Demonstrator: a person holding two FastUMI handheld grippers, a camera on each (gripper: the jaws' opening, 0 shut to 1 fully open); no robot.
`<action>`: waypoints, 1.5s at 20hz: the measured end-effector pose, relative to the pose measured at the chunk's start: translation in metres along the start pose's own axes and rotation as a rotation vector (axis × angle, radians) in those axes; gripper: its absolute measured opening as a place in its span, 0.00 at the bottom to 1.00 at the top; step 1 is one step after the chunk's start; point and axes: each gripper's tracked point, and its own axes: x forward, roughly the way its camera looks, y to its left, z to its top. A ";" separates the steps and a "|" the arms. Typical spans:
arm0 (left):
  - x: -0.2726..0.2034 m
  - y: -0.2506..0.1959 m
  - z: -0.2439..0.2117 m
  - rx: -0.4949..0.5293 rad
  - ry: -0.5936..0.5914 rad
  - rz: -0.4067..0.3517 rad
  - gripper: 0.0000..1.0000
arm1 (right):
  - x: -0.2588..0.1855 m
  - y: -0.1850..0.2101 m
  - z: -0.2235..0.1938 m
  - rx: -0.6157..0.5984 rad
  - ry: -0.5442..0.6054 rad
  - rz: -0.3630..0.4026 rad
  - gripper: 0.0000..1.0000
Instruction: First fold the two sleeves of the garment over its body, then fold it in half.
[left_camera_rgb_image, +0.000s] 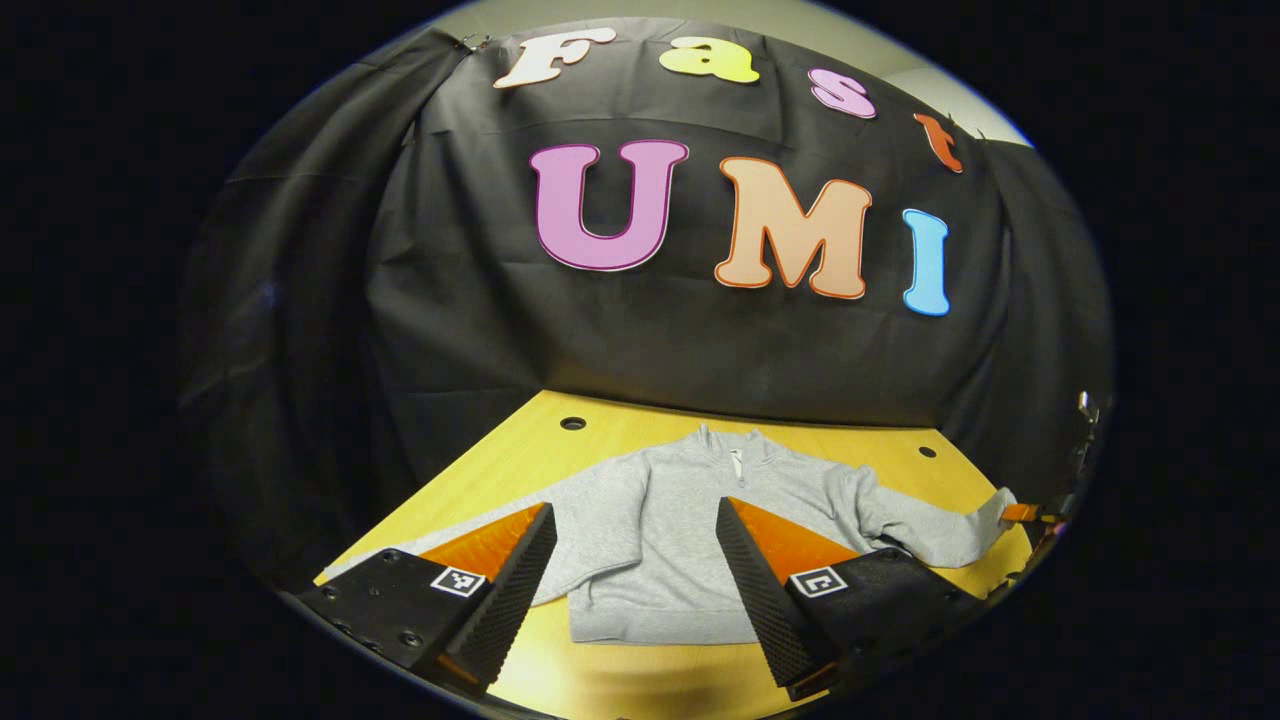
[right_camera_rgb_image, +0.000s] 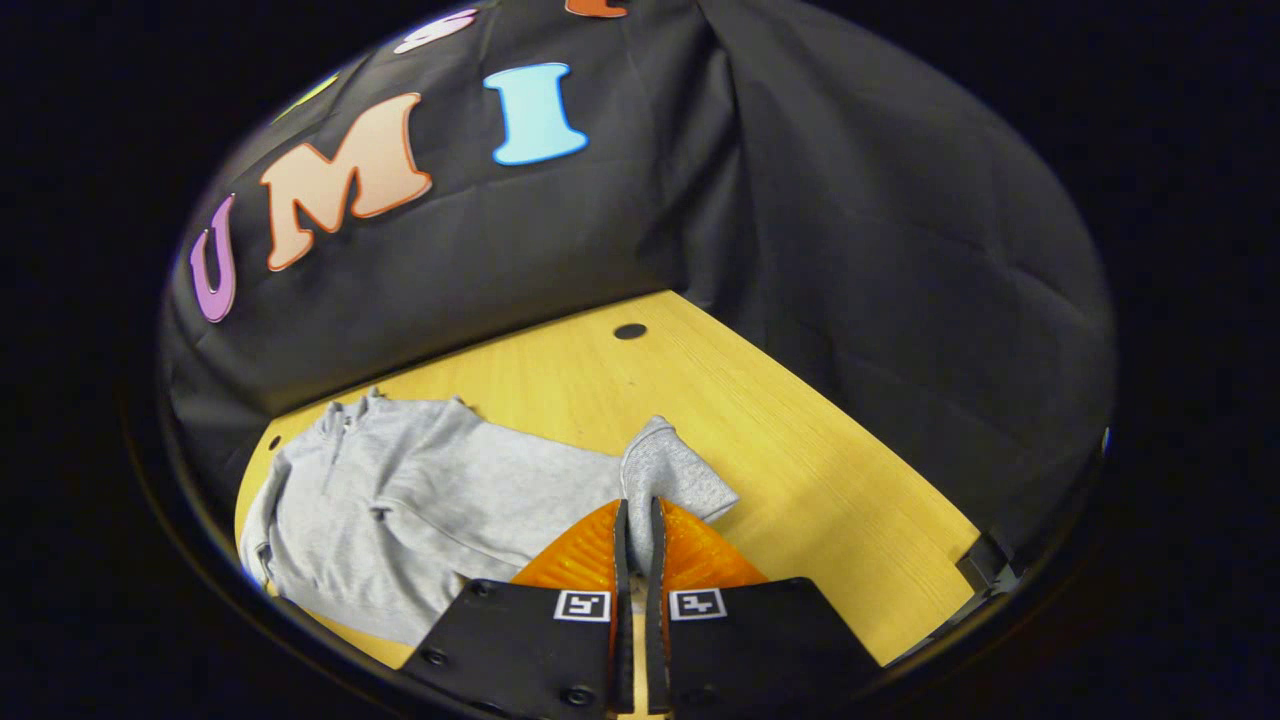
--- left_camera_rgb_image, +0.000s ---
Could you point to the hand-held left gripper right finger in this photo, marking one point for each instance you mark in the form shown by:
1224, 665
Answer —
765, 600

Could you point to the grey zip-neck sweatshirt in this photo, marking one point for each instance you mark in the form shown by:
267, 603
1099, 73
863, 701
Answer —
660, 540

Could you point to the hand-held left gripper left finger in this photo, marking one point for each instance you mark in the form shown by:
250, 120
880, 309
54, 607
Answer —
510, 600

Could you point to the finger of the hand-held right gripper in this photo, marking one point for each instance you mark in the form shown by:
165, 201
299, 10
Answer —
1030, 514

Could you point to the black backdrop cloth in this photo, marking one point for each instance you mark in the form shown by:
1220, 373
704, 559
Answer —
700, 340

